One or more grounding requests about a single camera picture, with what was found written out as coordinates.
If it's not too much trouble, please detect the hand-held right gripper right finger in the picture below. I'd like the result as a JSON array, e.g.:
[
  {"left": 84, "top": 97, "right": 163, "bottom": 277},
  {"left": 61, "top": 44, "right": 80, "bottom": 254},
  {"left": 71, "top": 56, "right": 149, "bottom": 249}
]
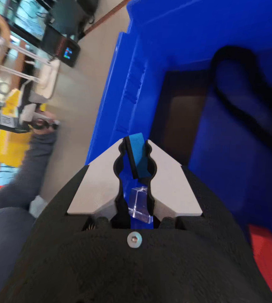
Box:
[{"left": 146, "top": 139, "right": 203, "bottom": 229}]

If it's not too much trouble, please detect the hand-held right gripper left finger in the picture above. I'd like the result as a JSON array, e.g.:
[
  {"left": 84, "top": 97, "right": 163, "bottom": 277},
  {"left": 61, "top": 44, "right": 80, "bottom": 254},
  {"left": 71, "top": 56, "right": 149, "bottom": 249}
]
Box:
[{"left": 67, "top": 138, "right": 131, "bottom": 229}]

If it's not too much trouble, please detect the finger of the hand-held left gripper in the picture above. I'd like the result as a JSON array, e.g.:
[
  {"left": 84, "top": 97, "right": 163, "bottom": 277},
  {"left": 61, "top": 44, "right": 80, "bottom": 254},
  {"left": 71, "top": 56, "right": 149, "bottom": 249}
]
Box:
[{"left": 20, "top": 104, "right": 43, "bottom": 122}]

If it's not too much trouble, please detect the blue and black sponge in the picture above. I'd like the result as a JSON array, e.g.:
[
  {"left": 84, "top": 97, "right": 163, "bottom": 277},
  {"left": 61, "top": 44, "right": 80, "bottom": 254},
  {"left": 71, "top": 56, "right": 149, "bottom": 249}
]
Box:
[{"left": 124, "top": 134, "right": 152, "bottom": 179}]

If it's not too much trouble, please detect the red wooden block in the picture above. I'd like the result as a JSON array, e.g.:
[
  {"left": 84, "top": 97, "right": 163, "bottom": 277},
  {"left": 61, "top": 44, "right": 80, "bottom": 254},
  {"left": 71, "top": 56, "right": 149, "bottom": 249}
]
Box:
[{"left": 247, "top": 224, "right": 272, "bottom": 303}]

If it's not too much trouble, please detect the large blue storage bin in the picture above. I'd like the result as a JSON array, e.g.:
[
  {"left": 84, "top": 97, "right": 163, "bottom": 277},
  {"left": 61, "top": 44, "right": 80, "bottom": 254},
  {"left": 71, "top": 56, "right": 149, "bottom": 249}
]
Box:
[{"left": 85, "top": 0, "right": 272, "bottom": 303}]

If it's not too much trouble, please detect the person's left hand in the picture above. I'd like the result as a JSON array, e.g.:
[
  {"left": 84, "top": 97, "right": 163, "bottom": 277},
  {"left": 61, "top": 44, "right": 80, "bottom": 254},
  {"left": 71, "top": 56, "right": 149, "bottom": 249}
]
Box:
[{"left": 30, "top": 111, "right": 60, "bottom": 135}]

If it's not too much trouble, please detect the yellow storage bin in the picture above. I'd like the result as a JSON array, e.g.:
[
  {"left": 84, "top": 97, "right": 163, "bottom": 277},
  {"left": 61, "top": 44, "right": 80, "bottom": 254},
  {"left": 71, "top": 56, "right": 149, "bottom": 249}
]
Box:
[{"left": 0, "top": 89, "right": 34, "bottom": 167}]

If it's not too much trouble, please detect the clear acrylic block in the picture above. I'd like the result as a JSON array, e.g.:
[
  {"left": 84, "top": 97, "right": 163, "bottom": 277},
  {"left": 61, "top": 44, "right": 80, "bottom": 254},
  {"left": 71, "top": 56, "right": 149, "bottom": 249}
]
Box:
[{"left": 128, "top": 186, "right": 154, "bottom": 224}]

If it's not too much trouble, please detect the black battery charger case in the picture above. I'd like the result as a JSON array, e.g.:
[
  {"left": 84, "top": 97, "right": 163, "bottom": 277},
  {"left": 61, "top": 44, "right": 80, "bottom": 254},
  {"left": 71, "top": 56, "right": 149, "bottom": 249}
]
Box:
[{"left": 42, "top": 25, "right": 81, "bottom": 68}]

